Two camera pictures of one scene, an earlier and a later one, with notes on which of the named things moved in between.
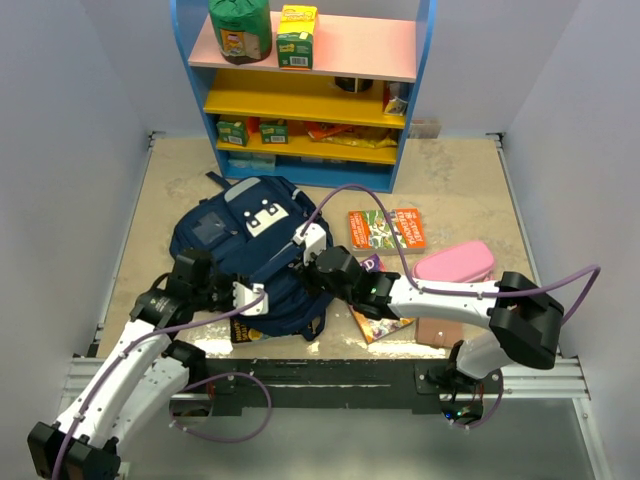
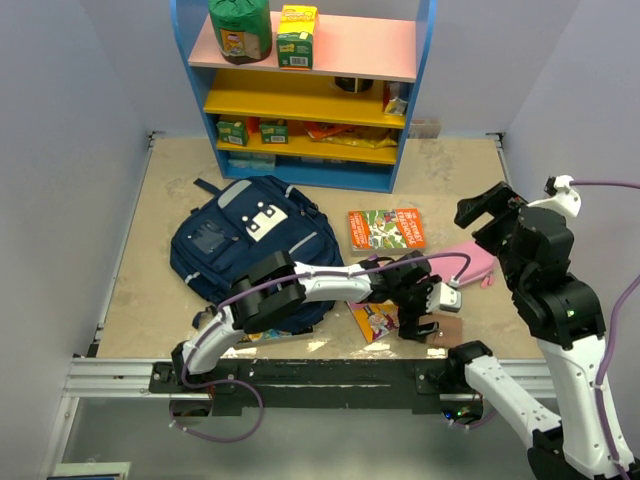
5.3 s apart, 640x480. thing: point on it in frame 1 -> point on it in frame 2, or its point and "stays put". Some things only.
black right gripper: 305,273 -> 499,199
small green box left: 232,132 stays put
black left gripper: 228,279 -> 409,328
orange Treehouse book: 370,233 stays put
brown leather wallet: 438,332 stays put
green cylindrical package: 243,28 stays put
